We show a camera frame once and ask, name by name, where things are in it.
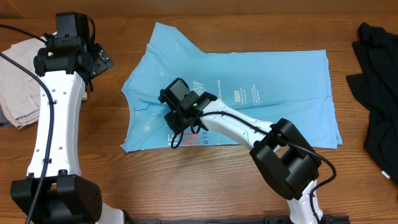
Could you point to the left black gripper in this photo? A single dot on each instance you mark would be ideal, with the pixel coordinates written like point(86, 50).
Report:
point(102, 60)

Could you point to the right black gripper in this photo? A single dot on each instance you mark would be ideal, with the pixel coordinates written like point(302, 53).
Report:
point(176, 127)

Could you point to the light blue t-shirt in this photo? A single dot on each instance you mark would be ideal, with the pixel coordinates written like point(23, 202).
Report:
point(265, 85)

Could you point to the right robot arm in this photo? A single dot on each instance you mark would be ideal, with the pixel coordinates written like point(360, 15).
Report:
point(286, 161)

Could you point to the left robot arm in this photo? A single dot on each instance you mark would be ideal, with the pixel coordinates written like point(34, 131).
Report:
point(54, 190)

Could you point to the folded beige trousers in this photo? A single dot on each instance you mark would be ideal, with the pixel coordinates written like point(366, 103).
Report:
point(20, 94)

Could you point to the folded grey garment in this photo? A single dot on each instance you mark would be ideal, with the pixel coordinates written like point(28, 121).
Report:
point(3, 119)

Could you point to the black garment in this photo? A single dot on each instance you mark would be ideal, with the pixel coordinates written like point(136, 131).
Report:
point(376, 89)

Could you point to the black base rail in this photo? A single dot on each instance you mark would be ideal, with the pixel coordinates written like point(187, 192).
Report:
point(327, 219)

